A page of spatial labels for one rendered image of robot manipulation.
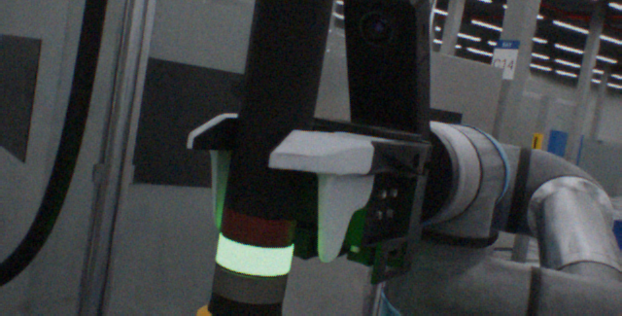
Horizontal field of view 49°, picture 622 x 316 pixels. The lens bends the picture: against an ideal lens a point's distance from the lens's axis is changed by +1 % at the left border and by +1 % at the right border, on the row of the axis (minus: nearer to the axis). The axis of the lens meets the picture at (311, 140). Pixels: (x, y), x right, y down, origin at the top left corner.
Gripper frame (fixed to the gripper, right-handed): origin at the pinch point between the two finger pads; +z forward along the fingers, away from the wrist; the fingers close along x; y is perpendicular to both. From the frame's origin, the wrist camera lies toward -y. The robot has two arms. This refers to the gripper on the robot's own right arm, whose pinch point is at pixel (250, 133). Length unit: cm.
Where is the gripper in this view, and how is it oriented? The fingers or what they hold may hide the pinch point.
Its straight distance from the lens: 29.6
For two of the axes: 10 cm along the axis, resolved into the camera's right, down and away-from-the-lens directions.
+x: -8.6, -1.8, 4.8
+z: -4.8, -0.2, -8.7
